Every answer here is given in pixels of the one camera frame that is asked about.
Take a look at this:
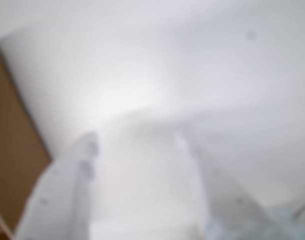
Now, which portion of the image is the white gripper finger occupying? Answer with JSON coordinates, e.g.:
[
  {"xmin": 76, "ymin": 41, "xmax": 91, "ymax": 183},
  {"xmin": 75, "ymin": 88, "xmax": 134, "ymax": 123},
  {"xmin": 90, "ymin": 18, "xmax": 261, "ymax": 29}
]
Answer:
[
  {"xmin": 13, "ymin": 131, "xmax": 99, "ymax": 240},
  {"xmin": 175, "ymin": 134, "xmax": 281, "ymax": 240}
]

